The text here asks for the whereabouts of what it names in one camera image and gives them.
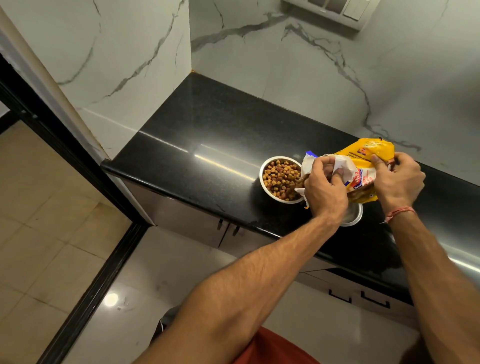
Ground steel food bowl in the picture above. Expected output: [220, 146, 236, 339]
[258, 155, 307, 206]

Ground black drawer handle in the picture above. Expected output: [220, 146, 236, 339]
[360, 290, 392, 310]
[328, 288, 353, 305]

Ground person's right hand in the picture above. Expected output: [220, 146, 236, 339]
[370, 151, 427, 218]

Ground grey shorts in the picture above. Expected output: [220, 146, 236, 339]
[149, 305, 182, 347]

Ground person's right forearm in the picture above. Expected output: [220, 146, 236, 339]
[388, 209, 480, 364]

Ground person's left forearm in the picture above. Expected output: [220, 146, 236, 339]
[133, 215, 348, 364]

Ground pink thread bracelet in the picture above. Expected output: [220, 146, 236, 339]
[384, 206, 417, 225]

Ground yellow dog food bag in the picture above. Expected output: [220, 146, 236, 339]
[294, 137, 397, 209]

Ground brown base cabinet door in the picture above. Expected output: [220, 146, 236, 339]
[219, 223, 335, 273]
[119, 178, 228, 249]

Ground white switch panel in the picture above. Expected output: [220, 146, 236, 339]
[281, 0, 382, 32]

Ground steel water bowl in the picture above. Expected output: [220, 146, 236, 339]
[339, 202, 364, 228]

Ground black door frame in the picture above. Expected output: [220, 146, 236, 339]
[0, 54, 155, 227]

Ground red shirt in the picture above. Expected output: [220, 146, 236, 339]
[232, 326, 322, 364]

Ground brown drawer front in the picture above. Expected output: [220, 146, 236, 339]
[294, 271, 361, 312]
[314, 268, 420, 329]

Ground black wall skirting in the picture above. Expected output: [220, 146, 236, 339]
[0, 110, 20, 135]

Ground person's left hand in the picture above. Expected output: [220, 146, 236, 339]
[303, 155, 350, 226]

